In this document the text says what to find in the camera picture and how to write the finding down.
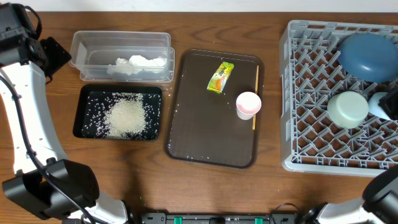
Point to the light blue bowl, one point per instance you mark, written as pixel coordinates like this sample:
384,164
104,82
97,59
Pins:
378,105

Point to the dark blue plate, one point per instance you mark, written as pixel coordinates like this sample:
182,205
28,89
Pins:
369,57

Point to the wooden chopstick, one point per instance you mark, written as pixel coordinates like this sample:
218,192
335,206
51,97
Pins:
255,91

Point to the white tissue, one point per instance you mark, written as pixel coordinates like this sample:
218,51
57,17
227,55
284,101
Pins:
136,64

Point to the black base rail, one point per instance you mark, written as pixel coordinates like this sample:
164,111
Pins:
163,218

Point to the black waste tray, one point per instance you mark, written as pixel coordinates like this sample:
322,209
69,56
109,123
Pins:
87,89

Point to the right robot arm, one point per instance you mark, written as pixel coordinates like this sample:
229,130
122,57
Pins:
379,201

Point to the grey dishwasher rack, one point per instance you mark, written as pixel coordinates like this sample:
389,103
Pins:
311,75

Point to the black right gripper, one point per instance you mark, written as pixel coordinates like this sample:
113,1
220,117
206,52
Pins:
390,104

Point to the pile of rice grains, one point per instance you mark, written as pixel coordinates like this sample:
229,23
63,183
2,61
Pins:
110,115

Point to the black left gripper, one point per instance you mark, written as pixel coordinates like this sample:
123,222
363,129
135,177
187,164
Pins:
58,56

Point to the yellow green snack wrapper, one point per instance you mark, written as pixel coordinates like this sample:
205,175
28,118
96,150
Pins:
220,77

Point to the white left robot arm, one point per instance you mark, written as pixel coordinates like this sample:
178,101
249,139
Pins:
47,183

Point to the mint green bowl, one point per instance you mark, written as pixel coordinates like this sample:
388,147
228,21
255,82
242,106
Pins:
348,109

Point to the clear plastic bin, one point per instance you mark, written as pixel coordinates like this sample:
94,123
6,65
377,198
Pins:
93,51

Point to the pink cup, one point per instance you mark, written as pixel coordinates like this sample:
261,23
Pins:
247,105

